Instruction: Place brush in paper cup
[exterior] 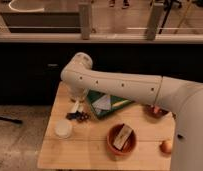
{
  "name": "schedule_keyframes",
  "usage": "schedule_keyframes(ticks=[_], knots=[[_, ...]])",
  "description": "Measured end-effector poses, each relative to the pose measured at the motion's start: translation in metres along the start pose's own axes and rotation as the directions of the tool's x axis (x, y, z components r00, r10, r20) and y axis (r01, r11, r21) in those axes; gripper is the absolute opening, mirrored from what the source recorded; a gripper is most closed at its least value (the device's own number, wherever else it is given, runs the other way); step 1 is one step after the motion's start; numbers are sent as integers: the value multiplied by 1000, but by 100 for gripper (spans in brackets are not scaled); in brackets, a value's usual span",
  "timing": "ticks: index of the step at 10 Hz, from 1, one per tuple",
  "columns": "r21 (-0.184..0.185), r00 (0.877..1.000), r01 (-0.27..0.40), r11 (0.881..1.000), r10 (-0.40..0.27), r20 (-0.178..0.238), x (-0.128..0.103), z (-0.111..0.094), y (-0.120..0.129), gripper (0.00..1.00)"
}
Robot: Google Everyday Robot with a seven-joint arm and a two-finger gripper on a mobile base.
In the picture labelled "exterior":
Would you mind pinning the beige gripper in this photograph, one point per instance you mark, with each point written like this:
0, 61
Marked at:
78, 94

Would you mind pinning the white black dish brush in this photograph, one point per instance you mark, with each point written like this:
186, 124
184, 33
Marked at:
76, 108

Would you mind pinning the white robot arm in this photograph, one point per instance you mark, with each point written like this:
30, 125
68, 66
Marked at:
181, 97

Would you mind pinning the white paper cup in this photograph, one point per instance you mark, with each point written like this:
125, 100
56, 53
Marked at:
63, 128

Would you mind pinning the green plastic tray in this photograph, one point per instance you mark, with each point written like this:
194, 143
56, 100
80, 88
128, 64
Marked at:
94, 95

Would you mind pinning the pile of brown nuts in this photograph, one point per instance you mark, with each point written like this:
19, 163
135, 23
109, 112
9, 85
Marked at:
83, 116

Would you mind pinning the white paper in tray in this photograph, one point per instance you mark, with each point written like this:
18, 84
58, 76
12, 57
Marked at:
103, 103

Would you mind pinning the yellow stick in tray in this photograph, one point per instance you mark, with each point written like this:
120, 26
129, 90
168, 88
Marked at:
120, 103

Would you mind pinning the wooden block in bowl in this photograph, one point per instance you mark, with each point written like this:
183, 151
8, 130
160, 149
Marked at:
122, 136

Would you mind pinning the orange bowl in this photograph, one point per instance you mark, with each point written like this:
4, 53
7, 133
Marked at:
129, 145

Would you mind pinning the wooden table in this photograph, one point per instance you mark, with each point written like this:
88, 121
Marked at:
86, 148

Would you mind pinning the dark red bowl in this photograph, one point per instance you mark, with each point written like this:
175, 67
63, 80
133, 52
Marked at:
155, 111

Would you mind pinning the black object on floor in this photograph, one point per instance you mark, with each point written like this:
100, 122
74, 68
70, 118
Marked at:
16, 121

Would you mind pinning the person's left shoe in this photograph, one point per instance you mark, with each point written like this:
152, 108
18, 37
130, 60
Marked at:
111, 3

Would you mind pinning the person's shoe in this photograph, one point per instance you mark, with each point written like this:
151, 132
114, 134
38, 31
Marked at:
125, 4
111, 3

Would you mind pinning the yellow onion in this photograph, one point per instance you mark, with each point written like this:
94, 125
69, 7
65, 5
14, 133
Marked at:
166, 146

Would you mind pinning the person's right shoe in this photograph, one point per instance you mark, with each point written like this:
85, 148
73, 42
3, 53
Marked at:
125, 4

